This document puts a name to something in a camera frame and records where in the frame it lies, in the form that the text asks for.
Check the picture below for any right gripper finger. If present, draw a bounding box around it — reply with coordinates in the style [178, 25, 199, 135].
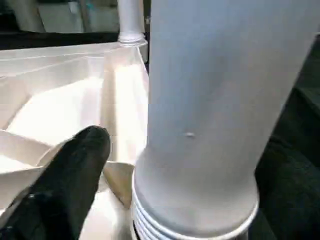
[0, 125, 112, 240]

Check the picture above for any white plastic table leg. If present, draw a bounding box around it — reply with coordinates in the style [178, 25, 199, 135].
[117, 0, 146, 46]
[130, 0, 320, 240]

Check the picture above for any white plastic table top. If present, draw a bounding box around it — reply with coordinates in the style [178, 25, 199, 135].
[0, 41, 151, 240]

